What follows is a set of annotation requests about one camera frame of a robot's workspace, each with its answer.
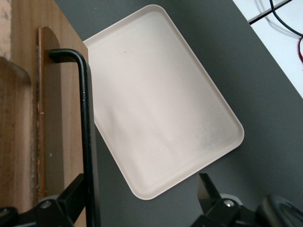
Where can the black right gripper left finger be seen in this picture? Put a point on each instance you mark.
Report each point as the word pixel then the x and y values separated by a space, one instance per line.
pixel 68 201

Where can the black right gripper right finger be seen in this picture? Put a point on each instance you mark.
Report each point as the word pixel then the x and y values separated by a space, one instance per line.
pixel 210 201

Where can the beige plastic tray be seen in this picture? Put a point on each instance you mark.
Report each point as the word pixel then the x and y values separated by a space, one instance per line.
pixel 161 101

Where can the light wooden board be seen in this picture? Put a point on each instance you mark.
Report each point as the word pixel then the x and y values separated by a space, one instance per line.
pixel 21 132

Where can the wooden drawer front panel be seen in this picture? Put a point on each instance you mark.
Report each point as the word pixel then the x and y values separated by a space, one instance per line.
pixel 50 118

